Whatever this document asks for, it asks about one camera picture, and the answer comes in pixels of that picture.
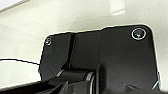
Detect small round base bolt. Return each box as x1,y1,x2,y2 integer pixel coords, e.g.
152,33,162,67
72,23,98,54
45,37,53,46

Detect blue cable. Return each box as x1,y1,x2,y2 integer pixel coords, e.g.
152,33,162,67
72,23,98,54
0,58,44,67

